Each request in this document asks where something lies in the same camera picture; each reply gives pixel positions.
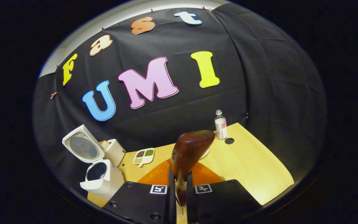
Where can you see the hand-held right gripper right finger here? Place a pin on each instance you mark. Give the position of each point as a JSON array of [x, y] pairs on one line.
[[219, 199]]

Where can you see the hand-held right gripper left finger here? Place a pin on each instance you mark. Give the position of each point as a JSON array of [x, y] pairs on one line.
[[141, 202]]

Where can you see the white rice cooker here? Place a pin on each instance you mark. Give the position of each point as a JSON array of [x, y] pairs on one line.
[[103, 183]]

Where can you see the wooden spoon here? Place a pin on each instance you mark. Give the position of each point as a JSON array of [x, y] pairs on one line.
[[191, 149]]

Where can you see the white divided grain dish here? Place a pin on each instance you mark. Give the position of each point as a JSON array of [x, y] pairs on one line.
[[144, 156]]

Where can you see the white round plate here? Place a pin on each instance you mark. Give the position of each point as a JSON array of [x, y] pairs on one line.
[[207, 153]]

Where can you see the white toaster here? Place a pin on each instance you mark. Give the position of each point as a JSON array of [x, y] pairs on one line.
[[117, 152]]

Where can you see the black round table grommet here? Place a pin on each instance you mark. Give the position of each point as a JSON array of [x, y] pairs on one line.
[[229, 141]]

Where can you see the toast bread slice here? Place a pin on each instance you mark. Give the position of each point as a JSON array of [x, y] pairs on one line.
[[105, 144]]

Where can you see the clear bottle pink label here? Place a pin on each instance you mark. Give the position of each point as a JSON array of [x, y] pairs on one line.
[[221, 126]]

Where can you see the black backdrop cloth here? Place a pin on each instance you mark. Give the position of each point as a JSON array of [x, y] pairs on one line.
[[182, 109]]

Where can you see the copper cloth clip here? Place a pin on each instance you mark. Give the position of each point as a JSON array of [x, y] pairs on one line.
[[53, 95]]

